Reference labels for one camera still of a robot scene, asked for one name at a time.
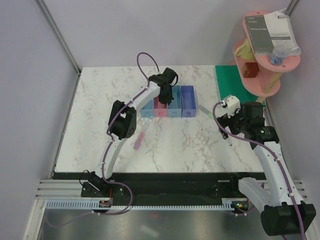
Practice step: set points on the brown box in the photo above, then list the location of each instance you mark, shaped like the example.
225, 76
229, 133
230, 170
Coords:
250, 70

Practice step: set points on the clear jar of clips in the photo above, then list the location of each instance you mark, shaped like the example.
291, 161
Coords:
278, 55

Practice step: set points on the spiral notebook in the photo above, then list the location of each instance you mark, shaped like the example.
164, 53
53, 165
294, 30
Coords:
279, 27

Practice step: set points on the aluminium rail frame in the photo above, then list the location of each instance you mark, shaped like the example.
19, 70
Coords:
71, 189

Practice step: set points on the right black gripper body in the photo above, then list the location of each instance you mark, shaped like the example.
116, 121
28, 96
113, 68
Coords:
236, 123

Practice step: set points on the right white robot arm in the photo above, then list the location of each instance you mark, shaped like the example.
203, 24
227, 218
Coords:
283, 210

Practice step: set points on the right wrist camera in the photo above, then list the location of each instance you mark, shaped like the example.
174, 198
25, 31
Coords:
233, 105

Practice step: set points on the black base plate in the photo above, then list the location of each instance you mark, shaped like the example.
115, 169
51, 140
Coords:
170, 188

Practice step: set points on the green cutting mat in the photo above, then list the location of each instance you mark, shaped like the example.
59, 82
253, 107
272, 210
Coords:
230, 83

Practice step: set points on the light blue bin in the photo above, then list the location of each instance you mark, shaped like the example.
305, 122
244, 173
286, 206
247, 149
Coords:
148, 110

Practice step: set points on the pink highlighter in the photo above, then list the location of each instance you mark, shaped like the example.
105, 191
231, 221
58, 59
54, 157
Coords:
139, 140

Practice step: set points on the medium blue bin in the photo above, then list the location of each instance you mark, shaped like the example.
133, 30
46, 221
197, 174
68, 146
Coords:
174, 109

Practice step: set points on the setup guide booklet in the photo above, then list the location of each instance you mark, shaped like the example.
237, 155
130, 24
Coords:
258, 27

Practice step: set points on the purple bin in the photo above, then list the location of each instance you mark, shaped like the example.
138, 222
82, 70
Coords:
188, 101

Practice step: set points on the pink tiered shelf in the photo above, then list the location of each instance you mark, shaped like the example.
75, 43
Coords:
267, 82

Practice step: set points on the pink bin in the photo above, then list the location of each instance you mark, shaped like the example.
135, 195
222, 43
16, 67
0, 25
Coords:
160, 110

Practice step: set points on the green highlighter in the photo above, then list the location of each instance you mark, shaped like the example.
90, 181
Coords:
206, 111

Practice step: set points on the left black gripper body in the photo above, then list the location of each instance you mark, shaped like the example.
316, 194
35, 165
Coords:
167, 97

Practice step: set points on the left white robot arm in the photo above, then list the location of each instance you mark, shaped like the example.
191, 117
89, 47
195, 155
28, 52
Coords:
122, 125

